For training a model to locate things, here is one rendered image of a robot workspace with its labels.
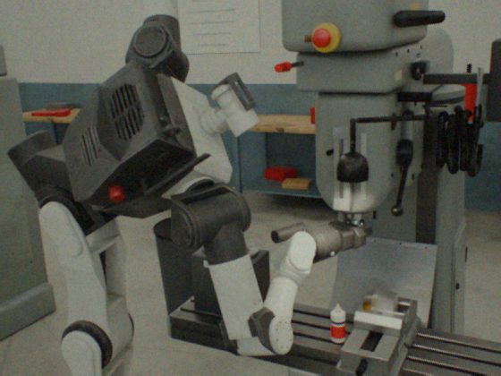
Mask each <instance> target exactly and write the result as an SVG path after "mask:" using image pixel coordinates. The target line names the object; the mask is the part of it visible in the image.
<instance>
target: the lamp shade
mask: <svg viewBox="0 0 501 376"><path fill-rule="evenodd" d="M336 180H338V181H341V182H345V183H361V182H365V181H367V180H369V165H368V163H367V160H366V157H364V156H363V155H362V154H361V153H360V152H357V151H355V152H350V151H348V152H346V153H345V154H343V156H342V157H340V158H339V161H338V163H337V166H336Z"/></svg>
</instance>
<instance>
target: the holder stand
mask: <svg viewBox="0 0 501 376"><path fill-rule="evenodd" d="M247 248H248V250H249V254H250V261H251V264H252V267H253V269H254V272H255V278H256V280H257V283H258V286H259V291H260V293H261V300H262V303H264V302H265V300H266V298H267V291H268V289H269V287H270V267H269V250H259V249H258V248H256V247H255V246H251V245H247ZM191 276H192V285H193V296H194V305H195V309H196V310H204V311H209V312H215V313H220V314H222V313H221V309H220V303H219V301H218V298H217V293H216V291H215V285H214V282H213V279H212V277H211V274H210V271H209V268H208V261H207V258H206V255H205V252H204V249H203V246H202V248H200V249H199V250H197V251H196V252H195V253H193V254H192V255H191Z"/></svg>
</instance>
